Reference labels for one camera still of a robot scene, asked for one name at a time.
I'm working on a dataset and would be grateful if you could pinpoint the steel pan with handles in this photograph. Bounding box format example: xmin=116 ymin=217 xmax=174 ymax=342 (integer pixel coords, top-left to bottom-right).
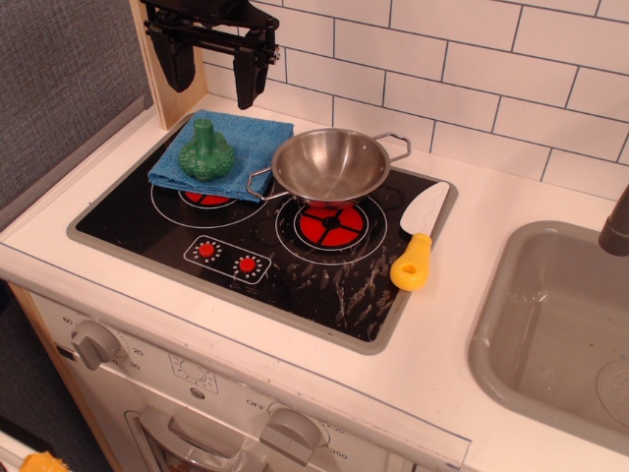
xmin=247 ymin=128 xmax=412 ymax=208

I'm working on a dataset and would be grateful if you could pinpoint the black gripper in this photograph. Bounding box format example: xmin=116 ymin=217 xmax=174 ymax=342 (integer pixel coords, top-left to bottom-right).
xmin=143 ymin=1 xmax=279 ymax=110

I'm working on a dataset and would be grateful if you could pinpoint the wooden post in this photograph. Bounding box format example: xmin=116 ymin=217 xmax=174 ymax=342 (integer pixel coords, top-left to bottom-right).
xmin=129 ymin=0 xmax=207 ymax=130

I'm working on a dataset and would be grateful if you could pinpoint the toy knife yellow handle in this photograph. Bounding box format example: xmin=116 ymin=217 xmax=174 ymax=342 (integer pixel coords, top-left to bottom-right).
xmin=389 ymin=181 xmax=451 ymax=293

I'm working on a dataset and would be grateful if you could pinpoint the left red stove knob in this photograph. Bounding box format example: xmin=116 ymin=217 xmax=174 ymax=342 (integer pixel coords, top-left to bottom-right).
xmin=198 ymin=242 xmax=216 ymax=259

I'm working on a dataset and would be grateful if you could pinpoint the grey sink basin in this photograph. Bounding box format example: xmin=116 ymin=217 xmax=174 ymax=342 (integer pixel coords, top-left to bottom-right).
xmin=469 ymin=221 xmax=628 ymax=454

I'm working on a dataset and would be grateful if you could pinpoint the yellow toy on floor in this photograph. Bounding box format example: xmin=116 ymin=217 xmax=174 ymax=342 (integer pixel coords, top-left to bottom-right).
xmin=19 ymin=451 xmax=70 ymax=472

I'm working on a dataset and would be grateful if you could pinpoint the red stove knob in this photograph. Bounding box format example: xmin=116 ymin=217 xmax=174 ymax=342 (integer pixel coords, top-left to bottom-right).
xmin=238 ymin=257 xmax=257 ymax=274
xmin=198 ymin=242 xmax=216 ymax=259

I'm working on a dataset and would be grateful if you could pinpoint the oven door handle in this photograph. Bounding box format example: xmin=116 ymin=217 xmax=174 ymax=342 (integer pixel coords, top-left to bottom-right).
xmin=135 ymin=406 xmax=268 ymax=471

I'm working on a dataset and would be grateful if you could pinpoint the green toy broccoli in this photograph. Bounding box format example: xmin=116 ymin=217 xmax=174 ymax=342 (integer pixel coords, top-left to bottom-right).
xmin=178 ymin=118 xmax=236 ymax=182

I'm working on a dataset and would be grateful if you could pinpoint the grey faucet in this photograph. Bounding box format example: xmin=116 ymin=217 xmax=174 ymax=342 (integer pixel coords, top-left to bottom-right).
xmin=599 ymin=186 xmax=629 ymax=257

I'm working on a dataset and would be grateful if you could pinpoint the left grey oven dial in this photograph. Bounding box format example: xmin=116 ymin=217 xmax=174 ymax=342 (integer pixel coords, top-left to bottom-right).
xmin=71 ymin=321 xmax=121 ymax=371

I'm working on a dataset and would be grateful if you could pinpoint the blue folded cloth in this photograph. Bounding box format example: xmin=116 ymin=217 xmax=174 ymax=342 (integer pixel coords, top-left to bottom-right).
xmin=148 ymin=110 xmax=294 ymax=203

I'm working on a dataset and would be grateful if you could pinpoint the right red stove knob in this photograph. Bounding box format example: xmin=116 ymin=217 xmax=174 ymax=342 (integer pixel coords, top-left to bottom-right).
xmin=238 ymin=257 xmax=257 ymax=274

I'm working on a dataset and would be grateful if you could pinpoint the right grey oven dial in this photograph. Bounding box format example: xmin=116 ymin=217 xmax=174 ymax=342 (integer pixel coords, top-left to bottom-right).
xmin=259 ymin=408 xmax=322 ymax=466

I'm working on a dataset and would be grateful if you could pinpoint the grey oven dial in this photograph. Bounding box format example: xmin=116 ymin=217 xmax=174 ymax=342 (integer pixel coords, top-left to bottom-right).
xmin=71 ymin=321 xmax=121 ymax=371
xmin=259 ymin=408 xmax=322 ymax=466

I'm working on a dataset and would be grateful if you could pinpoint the black toy stove top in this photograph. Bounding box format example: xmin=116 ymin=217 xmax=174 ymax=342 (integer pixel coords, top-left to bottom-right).
xmin=68 ymin=133 xmax=434 ymax=355

